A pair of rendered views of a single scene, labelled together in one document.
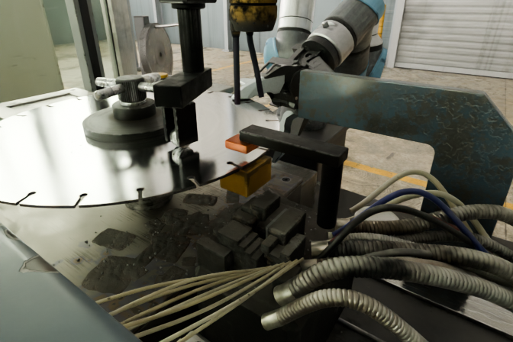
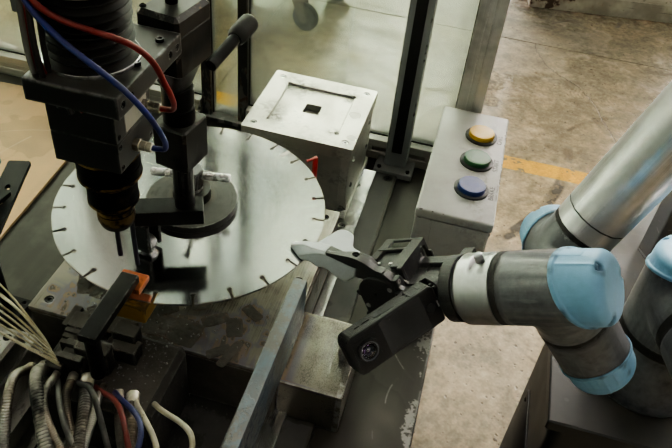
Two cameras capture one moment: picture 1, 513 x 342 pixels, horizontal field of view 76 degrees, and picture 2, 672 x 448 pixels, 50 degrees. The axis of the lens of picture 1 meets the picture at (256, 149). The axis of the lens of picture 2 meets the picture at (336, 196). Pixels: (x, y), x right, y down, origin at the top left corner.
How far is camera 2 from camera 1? 0.75 m
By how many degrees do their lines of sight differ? 57
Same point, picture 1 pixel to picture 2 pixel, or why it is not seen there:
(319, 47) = (443, 278)
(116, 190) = (71, 240)
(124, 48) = (475, 70)
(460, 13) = not seen: outside the picture
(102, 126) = (159, 189)
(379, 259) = (37, 396)
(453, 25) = not seen: outside the picture
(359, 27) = (511, 304)
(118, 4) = (490, 13)
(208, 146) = (150, 263)
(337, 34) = (466, 284)
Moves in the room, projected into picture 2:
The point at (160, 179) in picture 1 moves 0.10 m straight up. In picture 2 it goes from (88, 255) to (74, 187)
